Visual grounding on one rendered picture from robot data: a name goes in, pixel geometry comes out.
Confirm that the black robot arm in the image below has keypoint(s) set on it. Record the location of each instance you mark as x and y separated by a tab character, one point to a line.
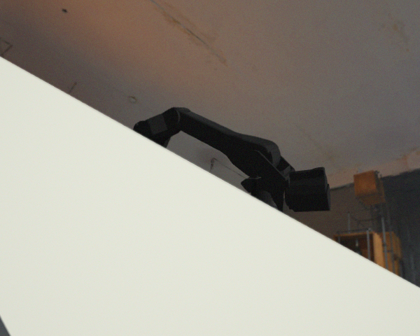
306	190

